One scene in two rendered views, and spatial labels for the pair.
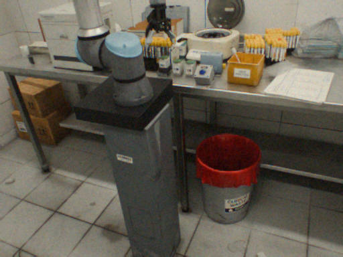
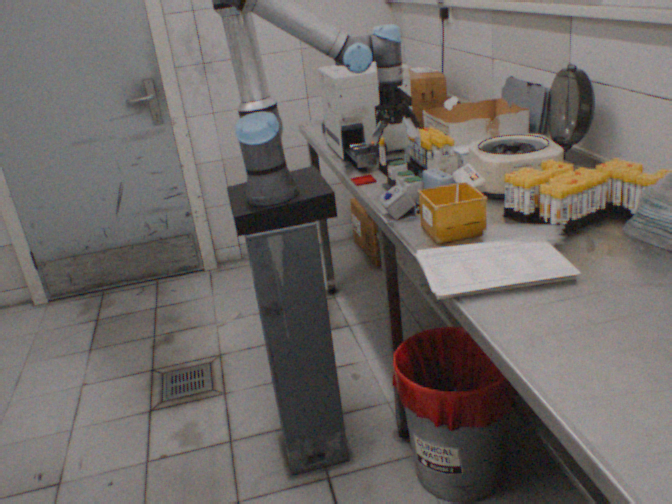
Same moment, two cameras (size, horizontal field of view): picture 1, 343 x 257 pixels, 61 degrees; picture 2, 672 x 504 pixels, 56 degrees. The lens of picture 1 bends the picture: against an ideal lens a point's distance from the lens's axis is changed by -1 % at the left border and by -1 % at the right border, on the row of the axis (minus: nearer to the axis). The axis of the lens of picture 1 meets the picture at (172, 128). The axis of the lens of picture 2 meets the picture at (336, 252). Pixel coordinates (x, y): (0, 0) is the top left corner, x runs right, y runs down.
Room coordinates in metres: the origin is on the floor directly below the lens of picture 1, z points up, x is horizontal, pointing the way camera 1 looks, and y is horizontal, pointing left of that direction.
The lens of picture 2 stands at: (0.11, -1.37, 1.53)
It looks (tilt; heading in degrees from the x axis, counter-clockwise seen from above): 24 degrees down; 54
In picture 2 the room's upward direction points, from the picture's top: 7 degrees counter-clockwise
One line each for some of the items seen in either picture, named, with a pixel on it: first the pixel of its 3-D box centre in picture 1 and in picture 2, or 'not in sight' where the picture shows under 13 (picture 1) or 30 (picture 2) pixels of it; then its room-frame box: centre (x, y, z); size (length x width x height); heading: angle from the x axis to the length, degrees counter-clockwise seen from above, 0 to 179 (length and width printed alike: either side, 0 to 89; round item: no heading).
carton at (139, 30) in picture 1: (156, 35); (474, 130); (1.80, 0.05, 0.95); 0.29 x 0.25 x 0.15; 154
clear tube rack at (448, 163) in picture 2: (158, 54); (431, 159); (1.58, 0.04, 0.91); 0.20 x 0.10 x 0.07; 64
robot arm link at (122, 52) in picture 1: (124, 54); (260, 139); (1.01, 0.14, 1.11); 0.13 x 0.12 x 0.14; 54
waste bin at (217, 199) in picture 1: (225, 180); (457, 414); (1.29, -0.29, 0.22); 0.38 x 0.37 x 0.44; 64
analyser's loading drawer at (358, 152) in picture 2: not in sight; (358, 151); (1.50, 0.31, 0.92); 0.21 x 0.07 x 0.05; 64
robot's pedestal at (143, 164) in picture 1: (149, 192); (297, 343); (1.02, 0.13, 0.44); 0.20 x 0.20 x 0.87; 64
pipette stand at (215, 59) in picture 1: (211, 63); (438, 190); (1.34, -0.21, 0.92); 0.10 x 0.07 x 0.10; 71
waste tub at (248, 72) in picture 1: (245, 68); (452, 212); (1.24, -0.35, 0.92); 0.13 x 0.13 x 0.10; 62
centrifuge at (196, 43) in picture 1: (212, 44); (507, 164); (1.59, -0.25, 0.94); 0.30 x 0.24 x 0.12; 145
